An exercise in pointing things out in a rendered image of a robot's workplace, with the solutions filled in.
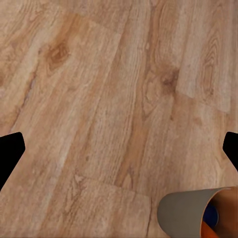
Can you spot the can of soda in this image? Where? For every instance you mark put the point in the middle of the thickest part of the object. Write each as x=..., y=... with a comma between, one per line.
x=211, y=216
x=207, y=232

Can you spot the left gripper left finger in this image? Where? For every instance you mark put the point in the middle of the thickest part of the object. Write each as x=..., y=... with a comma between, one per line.
x=12, y=147

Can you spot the trash can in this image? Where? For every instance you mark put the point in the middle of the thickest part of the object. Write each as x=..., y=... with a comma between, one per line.
x=180, y=214

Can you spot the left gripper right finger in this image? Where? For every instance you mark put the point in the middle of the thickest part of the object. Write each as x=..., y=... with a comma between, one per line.
x=230, y=147

